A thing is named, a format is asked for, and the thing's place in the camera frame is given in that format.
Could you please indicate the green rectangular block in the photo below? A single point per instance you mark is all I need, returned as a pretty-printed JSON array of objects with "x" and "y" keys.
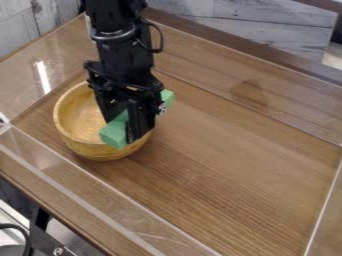
[{"x": 114, "y": 133}]

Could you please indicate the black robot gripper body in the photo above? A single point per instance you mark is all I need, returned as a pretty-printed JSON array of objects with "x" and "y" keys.
[{"x": 120, "y": 75}]

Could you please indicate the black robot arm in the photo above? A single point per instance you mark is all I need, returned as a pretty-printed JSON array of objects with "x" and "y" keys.
[{"x": 116, "y": 13}]

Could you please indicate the clear acrylic corner bracket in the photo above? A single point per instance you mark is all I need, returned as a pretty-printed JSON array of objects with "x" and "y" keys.
[{"x": 87, "y": 23}]

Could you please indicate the brown wooden bowl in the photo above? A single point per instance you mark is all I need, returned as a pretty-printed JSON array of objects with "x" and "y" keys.
[{"x": 79, "y": 121}]

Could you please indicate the clear acrylic tray wall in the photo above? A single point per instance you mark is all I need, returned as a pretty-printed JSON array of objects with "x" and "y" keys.
[{"x": 110, "y": 220}]

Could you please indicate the black table leg bracket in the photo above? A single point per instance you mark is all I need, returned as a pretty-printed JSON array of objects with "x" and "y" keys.
[{"x": 44, "y": 245}]

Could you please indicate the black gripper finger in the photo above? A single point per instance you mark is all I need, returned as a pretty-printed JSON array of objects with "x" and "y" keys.
[
  {"x": 111, "y": 102},
  {"x": 143, "y": 109}
]

